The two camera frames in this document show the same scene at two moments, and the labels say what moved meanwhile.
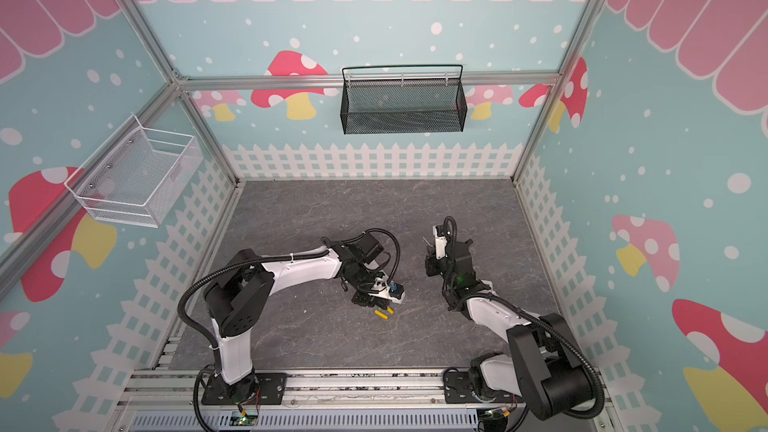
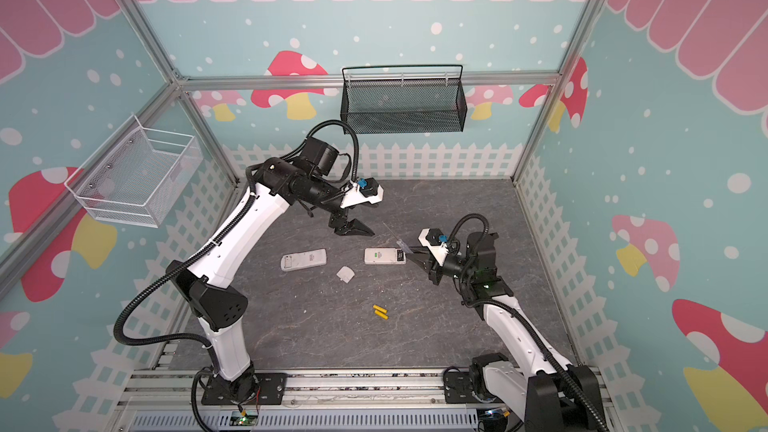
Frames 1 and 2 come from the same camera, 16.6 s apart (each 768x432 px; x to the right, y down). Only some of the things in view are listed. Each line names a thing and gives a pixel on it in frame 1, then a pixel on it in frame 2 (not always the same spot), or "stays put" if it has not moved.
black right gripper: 455,250 stays put
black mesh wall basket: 403,106 stays put
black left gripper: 367,300 → 344,227
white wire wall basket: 138,177 stays put
